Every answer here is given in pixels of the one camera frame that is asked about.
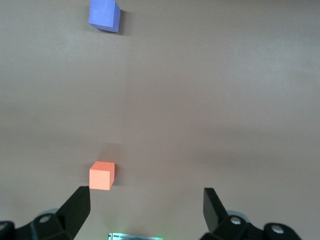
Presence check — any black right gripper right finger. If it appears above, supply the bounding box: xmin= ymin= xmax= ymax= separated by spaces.
xmin=201 ymin=187 xmax=301 ymax=240

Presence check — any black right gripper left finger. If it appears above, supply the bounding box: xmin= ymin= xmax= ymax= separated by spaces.
xmin=0 ymin=186 xmax=91 ymax=240

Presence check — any orange foam cube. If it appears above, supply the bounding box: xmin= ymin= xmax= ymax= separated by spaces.
xmin=89 ymin=161 xmax=116 ymax=192

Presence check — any brown paper table cover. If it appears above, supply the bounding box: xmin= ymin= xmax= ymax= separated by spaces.
xmin=0 ymin=0 xmax=320 ymax=240

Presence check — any purple foam cube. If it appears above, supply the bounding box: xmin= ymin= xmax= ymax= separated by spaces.
xmin=88 ymin=0 xmax=122 ymax=34

